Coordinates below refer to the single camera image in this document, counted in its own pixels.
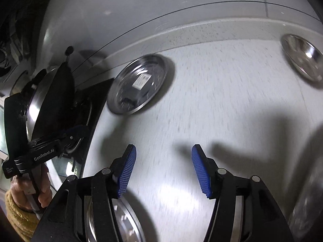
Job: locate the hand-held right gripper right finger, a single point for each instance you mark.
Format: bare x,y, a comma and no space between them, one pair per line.
200,171

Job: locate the person's left forearm yellow sleeve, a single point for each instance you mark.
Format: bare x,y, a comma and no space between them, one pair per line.
17,219

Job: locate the blurred grey object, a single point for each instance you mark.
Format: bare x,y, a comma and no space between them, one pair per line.
309,206

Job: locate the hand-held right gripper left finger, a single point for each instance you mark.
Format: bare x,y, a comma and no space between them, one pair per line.
127,171

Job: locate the black knobbed rod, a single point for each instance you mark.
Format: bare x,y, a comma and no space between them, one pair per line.
69,50

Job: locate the black gas stove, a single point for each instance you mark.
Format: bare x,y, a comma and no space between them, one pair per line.
101,93

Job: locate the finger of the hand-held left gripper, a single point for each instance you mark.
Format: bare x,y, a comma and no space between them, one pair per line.
75,134

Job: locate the person's left hand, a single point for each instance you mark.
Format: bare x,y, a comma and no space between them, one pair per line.
45,184

